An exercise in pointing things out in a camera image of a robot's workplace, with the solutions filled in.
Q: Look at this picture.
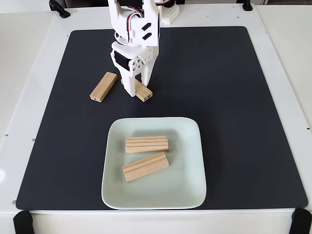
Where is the black rubber mat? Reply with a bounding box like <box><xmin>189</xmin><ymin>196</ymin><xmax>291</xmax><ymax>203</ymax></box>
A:
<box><xmin>15</xmin><ymin>26</ymin><xmax>309</xmax><ymax>211</ymax></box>

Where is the pale green square plate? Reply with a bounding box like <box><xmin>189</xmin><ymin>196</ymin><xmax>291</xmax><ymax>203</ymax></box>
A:
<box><xmin>101</xmin><ymin>117</ymin><xmax>207</xmax><ymax>210</ymax></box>

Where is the grooved wooden block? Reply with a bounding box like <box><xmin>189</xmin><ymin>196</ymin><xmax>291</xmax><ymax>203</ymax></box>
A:
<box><xmin>120</xmin><ymin>78</ymin><xmax>154</xmax><ymax>102</ymax></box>
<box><xmin>89</xmin><ymin>71</ymin><xmax>118</xmax><ymax>104</ymax></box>

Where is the wooden block with stepped edge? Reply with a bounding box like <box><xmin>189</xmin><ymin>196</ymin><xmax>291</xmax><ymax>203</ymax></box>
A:
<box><xmin>121</xmin><ymin>152</ymin><xmax>170</xmax><ymax>183</ymax></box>

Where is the wooden block with dark grooves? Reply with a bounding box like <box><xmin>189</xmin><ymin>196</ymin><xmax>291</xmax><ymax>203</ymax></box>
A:
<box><xmin>125</xmin><ymin>136</ymin><xmax>170</xmax><ymax>154</ymax></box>

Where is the red white black cable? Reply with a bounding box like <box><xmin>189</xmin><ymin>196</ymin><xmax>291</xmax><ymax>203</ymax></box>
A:
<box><xmin>114</xmin><ymin>0</ymin><xmax>147</xmax><ymax>46</ymax></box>

